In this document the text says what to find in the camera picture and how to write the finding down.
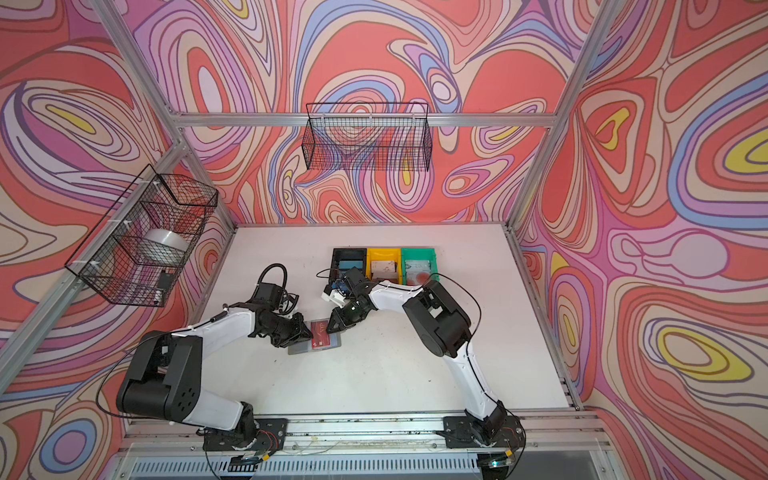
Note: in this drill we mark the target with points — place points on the back black wire basket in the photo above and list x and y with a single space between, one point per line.
368 136

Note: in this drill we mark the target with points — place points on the left black wire basket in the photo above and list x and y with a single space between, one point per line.
117 263

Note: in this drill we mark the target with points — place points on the blue cards in black bin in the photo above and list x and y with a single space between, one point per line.
348 259

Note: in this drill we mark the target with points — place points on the small black device in basket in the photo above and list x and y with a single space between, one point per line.
163 285

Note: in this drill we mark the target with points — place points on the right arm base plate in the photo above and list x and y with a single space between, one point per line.
465 432

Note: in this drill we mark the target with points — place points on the red VIP card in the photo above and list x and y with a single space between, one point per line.
321 340

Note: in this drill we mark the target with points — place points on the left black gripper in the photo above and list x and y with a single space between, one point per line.
297 334

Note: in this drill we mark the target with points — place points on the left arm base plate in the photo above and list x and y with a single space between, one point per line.
262 435

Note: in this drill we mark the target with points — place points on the green plastic bin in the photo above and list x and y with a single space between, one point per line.
418 254

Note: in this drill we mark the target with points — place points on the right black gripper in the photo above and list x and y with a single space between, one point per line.
338 316

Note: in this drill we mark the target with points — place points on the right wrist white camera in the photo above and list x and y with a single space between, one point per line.
339 297

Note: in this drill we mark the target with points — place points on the card in green bin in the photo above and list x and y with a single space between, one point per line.
417 272

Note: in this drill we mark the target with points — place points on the aluminium front rail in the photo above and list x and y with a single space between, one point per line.
409 432

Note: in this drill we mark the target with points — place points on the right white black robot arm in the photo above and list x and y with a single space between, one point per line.
441 324

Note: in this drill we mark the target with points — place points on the black wire basket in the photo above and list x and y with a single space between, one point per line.
117 263
368 136

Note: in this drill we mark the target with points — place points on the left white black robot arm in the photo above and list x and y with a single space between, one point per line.
164 379

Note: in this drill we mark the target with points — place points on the yellow plastic bin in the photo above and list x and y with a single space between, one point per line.
383 254

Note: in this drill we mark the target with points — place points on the black plastic bin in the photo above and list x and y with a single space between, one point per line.
332 277

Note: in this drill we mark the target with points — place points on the white tape roll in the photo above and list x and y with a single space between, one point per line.
167 238

